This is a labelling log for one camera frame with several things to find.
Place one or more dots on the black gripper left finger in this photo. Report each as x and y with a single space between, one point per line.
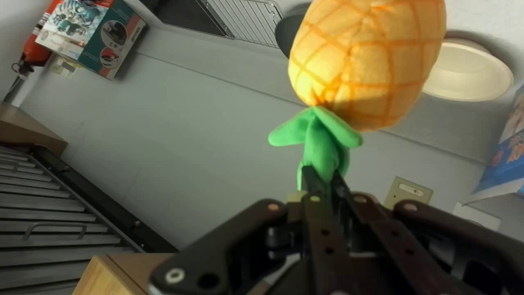
262 252

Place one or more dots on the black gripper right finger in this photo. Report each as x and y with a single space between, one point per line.
414 252

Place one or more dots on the orange pineapple plushy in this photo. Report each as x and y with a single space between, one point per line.
365 60

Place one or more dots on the blue toy food box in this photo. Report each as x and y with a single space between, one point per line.
509 158

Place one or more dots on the appliance carton box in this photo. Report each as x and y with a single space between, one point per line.
92 34

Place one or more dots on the white bowl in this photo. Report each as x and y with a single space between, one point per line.
468 71

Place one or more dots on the black frying pan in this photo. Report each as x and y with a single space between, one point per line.
286 34

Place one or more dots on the grey ribbed mat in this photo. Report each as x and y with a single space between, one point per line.
245 22

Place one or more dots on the black cooktop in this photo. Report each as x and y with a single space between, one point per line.
173 11

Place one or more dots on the red fire extinguisher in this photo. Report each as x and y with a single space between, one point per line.
34 52

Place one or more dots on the beige light switch plate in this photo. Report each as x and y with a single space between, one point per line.
409 191

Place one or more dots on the wooden wall cabinet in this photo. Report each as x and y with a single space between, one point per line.
26 129
108 279

